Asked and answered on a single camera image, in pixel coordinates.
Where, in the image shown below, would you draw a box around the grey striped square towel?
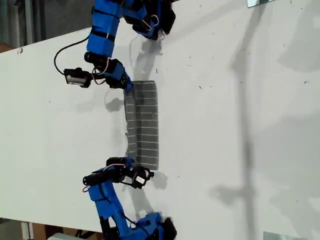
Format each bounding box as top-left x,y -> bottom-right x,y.
122,79 -> 161,172

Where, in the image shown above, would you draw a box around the white container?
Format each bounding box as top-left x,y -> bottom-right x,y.
48,232 -> 79,240

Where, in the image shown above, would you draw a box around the white table leg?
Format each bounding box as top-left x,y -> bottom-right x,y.
20,221 -> 35,240

